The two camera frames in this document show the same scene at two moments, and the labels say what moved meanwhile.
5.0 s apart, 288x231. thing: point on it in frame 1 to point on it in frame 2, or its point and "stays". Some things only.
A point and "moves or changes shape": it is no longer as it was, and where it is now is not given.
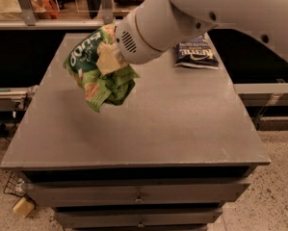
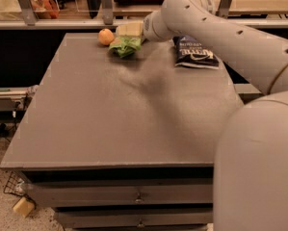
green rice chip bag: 97,88 moves or changes shape
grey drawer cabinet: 167,158 stays
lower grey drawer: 138,218 stays
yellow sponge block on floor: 23,206 stays
